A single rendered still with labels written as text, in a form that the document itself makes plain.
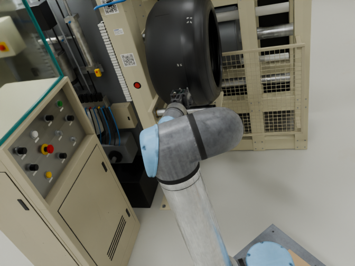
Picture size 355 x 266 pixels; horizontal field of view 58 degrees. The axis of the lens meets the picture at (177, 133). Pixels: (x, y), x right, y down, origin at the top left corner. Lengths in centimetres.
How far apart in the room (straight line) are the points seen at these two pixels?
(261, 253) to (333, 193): 142
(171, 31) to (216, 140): 88
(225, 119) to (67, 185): 110
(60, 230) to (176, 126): 109
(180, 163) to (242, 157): 204
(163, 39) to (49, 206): 92
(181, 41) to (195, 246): 91
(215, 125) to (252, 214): 168
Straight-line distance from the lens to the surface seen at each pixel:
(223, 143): 74
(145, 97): 189
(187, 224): 87
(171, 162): 72
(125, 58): 179
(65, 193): 167
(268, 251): 116
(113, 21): 173
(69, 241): 176
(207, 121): 72
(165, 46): 151
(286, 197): 245
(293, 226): 231
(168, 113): 127
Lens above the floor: 189
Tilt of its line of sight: 37 degrees down
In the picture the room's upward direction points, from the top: 16 degrees counter-clockwise
